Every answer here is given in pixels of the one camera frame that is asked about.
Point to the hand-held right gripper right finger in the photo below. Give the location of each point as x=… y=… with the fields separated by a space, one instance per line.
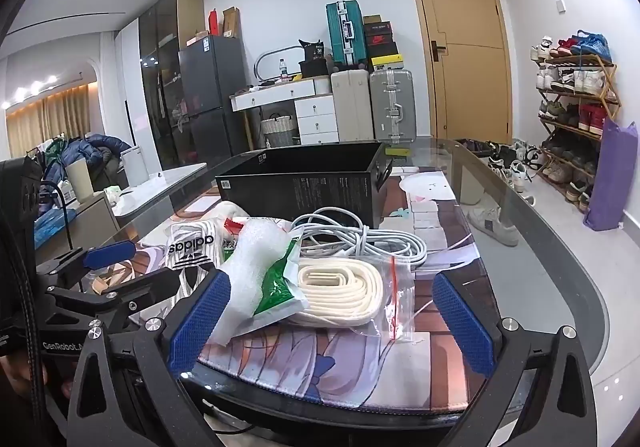
x=462 y=327

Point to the printed desk mat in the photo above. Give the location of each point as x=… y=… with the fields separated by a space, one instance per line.
x=310 y=367

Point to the pile of scattered shoes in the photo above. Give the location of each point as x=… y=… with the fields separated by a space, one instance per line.
x=510 y=167

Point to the white dresser desk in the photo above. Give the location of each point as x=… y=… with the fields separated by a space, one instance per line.
x=315 y=114

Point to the white side table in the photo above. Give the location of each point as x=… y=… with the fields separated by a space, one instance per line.
x=165 y=182

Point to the wooden shoe rack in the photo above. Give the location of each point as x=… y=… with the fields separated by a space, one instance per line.
x=612 y=92

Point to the blue down jacket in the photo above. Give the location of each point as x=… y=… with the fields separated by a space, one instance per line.
x=100 y=152

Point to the brown cardboard box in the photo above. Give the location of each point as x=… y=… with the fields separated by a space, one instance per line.
x=231 y=22

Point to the beige cabinet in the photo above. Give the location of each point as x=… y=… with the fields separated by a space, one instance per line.
x=90 y=222

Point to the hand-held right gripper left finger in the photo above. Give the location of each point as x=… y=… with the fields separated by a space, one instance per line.
x=200 y=322

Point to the beige curtain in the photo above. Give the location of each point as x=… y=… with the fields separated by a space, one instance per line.
x=50 y=122

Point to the single white sneaker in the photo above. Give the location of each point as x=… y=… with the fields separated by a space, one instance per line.
x=492 y=224

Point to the green and white packet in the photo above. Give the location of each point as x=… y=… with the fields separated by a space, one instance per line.
x=275 y=282

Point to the beige cup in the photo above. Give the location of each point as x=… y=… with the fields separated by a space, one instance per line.
x=79 y=182

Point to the white canister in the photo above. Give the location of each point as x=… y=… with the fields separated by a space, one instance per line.
x=135 y=167

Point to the wooden door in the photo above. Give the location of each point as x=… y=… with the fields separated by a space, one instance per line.
x=465 y=77

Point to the silver suitcase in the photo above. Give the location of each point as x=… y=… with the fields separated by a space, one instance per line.
x=392 y=107

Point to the red and black shoe box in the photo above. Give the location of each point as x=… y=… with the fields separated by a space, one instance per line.
x=380 y=39

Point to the black paper bag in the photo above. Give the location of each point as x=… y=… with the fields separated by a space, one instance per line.
x=312 y=49

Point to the dark glass cabinet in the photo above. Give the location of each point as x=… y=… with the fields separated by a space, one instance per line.
x=160 y=77

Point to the oval metal frame mirror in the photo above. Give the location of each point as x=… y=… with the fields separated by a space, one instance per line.
x=260 y=59

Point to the red and white packet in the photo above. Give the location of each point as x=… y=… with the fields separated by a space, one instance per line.
x=231 y=239

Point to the beige suitcase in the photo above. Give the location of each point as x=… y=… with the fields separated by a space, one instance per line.
x=351 y=107

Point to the teal suitcase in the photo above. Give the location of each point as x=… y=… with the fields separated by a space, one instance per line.
x=345 y=32

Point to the rows of assorted sneakers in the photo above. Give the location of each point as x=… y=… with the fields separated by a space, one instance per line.
x=575 y=77

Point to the black cardboard box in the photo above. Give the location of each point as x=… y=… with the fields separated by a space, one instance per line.
x=320 y=192

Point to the wicker basket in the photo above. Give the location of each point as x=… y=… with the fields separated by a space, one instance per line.
x=279 y=132

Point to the white bubble wrap pouch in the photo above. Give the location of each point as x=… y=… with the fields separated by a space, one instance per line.
x=250 y=252

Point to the dark refrigerator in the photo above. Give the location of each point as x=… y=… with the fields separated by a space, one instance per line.
x=210 y=92

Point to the plain black shoe box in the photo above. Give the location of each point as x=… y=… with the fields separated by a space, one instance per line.
x=382 y=50

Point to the person's left hand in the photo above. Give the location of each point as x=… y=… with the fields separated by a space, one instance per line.
x=9 y=374

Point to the clear water bottle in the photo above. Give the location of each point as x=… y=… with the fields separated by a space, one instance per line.
x=284 y=71

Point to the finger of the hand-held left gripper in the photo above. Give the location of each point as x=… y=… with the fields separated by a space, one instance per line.
x=107 y=254
x=135 y=289

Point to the purple bag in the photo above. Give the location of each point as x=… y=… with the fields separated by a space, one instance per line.
x=610 y=182

